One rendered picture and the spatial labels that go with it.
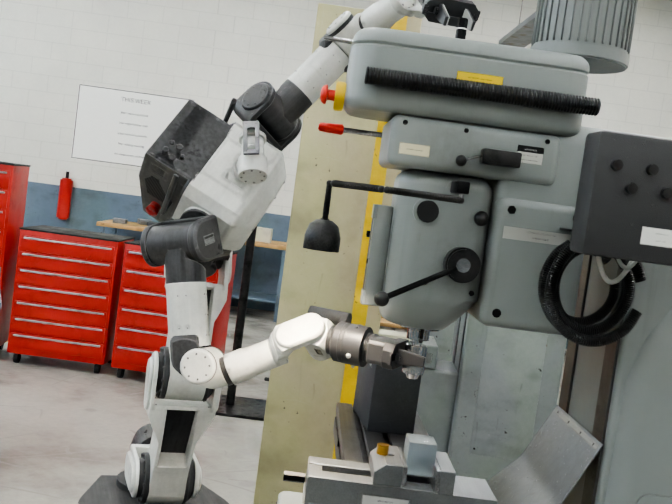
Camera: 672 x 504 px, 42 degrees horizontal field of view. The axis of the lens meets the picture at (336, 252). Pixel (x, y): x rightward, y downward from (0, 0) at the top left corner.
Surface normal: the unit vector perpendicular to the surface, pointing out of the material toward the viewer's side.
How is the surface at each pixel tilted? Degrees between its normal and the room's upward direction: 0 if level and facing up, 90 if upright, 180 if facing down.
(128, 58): 90
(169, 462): 28
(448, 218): 90
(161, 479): 103
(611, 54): 90
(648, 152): 90
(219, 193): 58
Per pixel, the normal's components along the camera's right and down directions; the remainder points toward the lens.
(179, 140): 0.33, -0.44
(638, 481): 0.04, 0.04
